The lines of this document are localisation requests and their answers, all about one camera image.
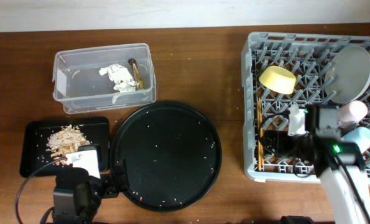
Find pink cup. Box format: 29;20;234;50
338;100;368;129

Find blue cup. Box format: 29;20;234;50
341;127;370;153

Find wooden chopstick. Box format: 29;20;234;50
257;97;264;171
258;99;264;170

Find food scraps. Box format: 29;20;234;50
46;125;91;166

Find round black serving tray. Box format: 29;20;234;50
110;101;222;212

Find yellow bowl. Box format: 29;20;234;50
259;66;296;95

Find grey ceramic plate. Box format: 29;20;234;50
324;46;370;104

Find gold coffee sachet wrapper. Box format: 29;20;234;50
128;58;145;90

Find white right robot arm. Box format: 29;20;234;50
258;105;370;223

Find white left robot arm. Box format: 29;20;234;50
40;145;129;224

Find grey dishwasher rack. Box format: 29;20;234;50
241;32;370;184

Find clear plastic waste bin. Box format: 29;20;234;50
52;43;157;114

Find crumpled white tissue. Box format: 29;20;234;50
99;63;137;93

